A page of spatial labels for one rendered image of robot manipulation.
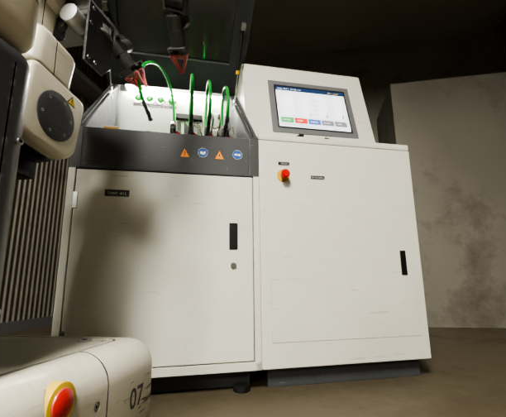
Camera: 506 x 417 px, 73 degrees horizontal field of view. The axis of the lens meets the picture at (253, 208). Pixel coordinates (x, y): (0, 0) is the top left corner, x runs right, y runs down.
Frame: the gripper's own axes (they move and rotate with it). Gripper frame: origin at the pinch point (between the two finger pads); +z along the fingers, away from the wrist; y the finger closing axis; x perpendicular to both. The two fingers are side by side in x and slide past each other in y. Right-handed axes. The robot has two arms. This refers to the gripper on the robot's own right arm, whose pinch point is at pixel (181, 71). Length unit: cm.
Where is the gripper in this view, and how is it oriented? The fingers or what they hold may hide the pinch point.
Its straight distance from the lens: 147.6
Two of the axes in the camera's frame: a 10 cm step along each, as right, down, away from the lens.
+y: 0.1, -5.6, 8.3
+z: 0.3, 8.3, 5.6
